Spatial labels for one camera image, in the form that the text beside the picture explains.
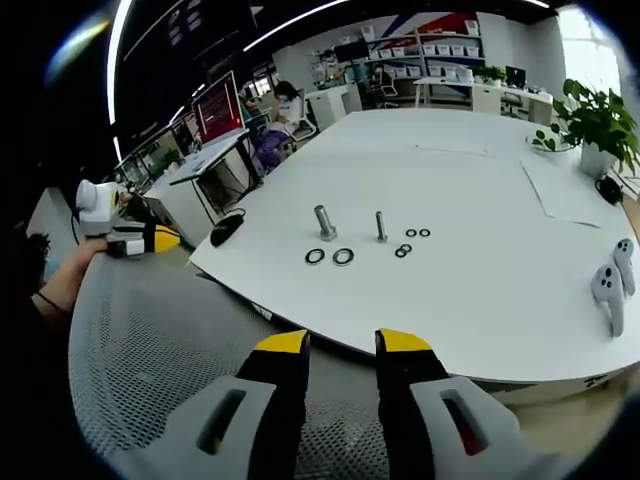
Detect thick threaded stud bolt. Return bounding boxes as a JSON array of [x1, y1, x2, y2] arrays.
[[313, 204, 339, 243]]

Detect white standing desk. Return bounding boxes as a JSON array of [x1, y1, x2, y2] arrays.
[[168, 127, 265, 227]]

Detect black wristband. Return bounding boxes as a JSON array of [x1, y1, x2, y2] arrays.
[[35, 291, 72, 313]]

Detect small black device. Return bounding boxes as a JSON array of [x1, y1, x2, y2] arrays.
[[595, 173, 625, 205]]

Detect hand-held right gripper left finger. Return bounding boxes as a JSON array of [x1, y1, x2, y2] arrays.
[[115, 329, 312, 480]]

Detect white office chair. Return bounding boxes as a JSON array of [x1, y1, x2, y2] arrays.
[[288, 88, 320, 142]]

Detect shelf with white bins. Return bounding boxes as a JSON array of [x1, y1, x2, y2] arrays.
[[363, 27, 487, 109]]

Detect black monitor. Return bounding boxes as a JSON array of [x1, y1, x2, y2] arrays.
[[333, 40, 370, 65]]

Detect small plant in glass dish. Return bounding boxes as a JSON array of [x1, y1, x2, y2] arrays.
[[524, 123, 577, 154]]

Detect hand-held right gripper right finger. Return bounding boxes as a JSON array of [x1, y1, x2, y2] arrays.
[[374, 327, 554, 480]]

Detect grey mesh office chair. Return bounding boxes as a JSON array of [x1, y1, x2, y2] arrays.
[[67, 257, 394, 480]]

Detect monitor with red screen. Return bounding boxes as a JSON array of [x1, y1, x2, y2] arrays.
[[191, 69, 247, 149]]

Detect white paper sheet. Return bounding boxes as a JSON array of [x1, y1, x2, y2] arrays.
[[518, 148, 617, 230]]

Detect green potted plant white pot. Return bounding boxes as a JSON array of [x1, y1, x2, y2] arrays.
[[551, 77, 640, 177]]

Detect white game controller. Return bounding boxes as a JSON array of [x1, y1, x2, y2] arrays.
[[590, 263, 627, 338], [613, 238, 637, 297]]

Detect black computer mouse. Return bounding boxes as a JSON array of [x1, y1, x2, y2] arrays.
[[209, 208, 247, 248]]

